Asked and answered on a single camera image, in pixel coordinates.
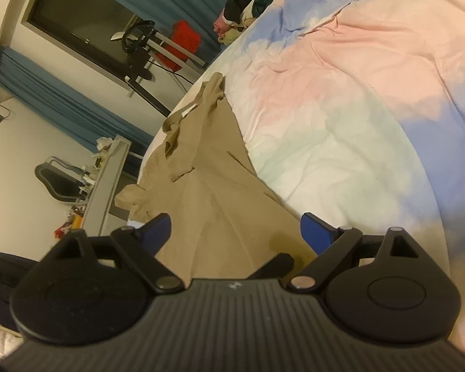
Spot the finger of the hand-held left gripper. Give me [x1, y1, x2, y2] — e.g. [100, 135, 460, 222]
[248, 253, 296, 280]

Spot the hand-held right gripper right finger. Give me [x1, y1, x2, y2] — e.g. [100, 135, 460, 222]
[289, 212, 431, 292]

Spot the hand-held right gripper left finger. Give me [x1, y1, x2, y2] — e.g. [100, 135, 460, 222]
[42, 212, 181, 292]

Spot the tan garment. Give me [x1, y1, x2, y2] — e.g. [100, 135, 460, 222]
[115, 72, 319, 280]

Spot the white dressing table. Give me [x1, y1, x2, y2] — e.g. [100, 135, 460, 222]
[77, 134, 133, 238]

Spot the row of cosmetic bottles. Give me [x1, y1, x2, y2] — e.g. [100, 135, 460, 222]
[78, 154, 106, 203]

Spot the bed with pastel sheet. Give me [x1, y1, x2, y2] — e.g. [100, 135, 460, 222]
[128, 0, 465, 357]

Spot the pile of small cosmetics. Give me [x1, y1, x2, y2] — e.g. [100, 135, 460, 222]
[53, 205, 86, 240]

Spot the white tissue box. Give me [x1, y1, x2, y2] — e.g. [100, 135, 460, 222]
[95, 136, 116, 153]

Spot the wavy black-framed mirror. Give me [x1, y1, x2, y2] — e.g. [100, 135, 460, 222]
[34, 156, 86, 205]

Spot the narrow blue curtain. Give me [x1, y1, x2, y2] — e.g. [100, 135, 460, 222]
[0, 46, 156, 164]

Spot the red cloth bag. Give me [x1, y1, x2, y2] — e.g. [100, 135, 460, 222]
[155, 20, 202, 71]

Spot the garment steamer on stand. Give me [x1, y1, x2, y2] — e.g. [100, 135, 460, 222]
[109, 19, 207, 83]

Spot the white quilted cloth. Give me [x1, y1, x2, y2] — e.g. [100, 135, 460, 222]
[0, 317, 24, 359]

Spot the cream garment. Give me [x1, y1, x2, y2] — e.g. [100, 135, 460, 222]
[219, 23, 252, 46]

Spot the pink garment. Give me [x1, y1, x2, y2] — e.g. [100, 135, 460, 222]
[214, 16, 234, 40]

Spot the pastel crumpled duvet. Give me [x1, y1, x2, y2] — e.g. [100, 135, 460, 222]
[256, 0, 465, 121]

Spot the dark window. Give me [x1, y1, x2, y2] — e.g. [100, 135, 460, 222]
[20, 0, 168, 83]

